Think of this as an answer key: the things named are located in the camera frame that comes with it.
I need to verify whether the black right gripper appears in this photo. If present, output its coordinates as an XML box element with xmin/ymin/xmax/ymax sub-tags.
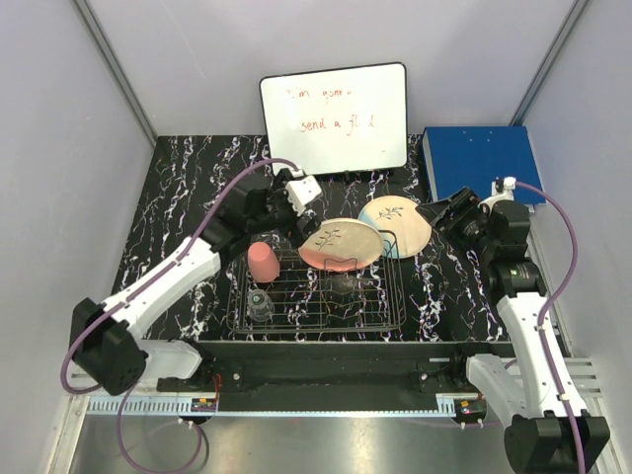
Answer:
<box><xmin>415</xmin><ymin>187</ymin><xmax>497</xmax><ymax>260</ymax></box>

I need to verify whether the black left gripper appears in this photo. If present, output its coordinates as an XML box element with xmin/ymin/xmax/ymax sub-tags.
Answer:
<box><xmin>248</xmin><ymin>170</ymin><xmax>321</xmax><ymax>248</ymax></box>

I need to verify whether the blue and cream plate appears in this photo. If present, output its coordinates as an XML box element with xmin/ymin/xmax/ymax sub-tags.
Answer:
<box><xmin>358</xmin><ymin>196</ymin><xmax>432</xmax><ymax>259</ymax></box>

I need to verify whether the pink plastic cup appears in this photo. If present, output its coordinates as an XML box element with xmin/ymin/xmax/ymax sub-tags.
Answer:
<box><xmin>247</xmin><ymin>242</ymin><xmax>280</xmax><ymax>283</ymax></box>

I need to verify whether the pink and cream plate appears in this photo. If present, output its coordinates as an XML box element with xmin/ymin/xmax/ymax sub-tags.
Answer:
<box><xmin>298</xmin><ymin>218</ymin><xmax>384</xmax><ymax>273</ymax></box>

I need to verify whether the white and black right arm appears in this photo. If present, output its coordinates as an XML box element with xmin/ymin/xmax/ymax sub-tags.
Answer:
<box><xmin>418</xmin><ymin>181</ymin><xmax>610</xmax><ymax>473</ymax></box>

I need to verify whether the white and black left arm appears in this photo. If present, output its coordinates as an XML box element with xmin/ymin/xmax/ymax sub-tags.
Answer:
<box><xmin>60</xmin><ymin>160</ymin><xmax>322</xmax><ymax>395</ymax></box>

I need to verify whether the blue binder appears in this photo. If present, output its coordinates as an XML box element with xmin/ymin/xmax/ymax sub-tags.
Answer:
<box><xmin>422</xmin><ymin>126</ymin><xmax>542</xmax><ymax>201</ymax></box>

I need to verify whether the clear drinking glass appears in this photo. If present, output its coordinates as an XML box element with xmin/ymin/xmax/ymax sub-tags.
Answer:
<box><xmin>246</xmin><ymin>288</ymin><xmax>275</xmax><ymax>323</ymax></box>

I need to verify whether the small whiteboard with red writing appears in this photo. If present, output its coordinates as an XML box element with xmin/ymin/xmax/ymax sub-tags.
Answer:
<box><xmin>259</xmin><ymin>62</ymin><xmax>408</xmax><ymax>175</ymax></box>

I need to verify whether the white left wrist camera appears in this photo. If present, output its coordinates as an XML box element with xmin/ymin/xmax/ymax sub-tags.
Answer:
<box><xmin>282</xmin><ymin>168</ymin><xmax>322</xmax><ymax>216</ymax></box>

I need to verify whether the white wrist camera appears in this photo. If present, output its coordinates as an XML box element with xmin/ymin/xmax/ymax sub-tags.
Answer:
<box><xmin>478</xmin><ymin>177</ymin><xmax>516</xmax><ymax>214</ymax></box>
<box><xmin>282</xmin><ymin>168</ymin><xmax>322</xmax><ymax>216</ymax></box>

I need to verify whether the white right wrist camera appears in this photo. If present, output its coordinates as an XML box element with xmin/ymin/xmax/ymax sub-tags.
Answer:
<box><xmin>478</xmin><ymin>177</ymin><xmax>516</xmax><ymax>214</ymax></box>

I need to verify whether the metal wire dish rack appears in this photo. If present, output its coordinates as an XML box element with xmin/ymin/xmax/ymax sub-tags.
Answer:
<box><xmin>226</xmin><ymin>234</ymin><xmax>406</xmax><ymax>337</ymax></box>

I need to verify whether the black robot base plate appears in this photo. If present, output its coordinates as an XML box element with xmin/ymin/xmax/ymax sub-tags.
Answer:
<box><xmin>156</xmin><ymin>340</ymin><xmax>510</xmax><ymax>414</ymax></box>

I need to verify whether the white cable duct strip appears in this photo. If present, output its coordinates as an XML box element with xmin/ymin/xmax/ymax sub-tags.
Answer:
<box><xmin>87</xmin><ymin>396</ymin><xmax>217</xmax><ymax>417</ymax></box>

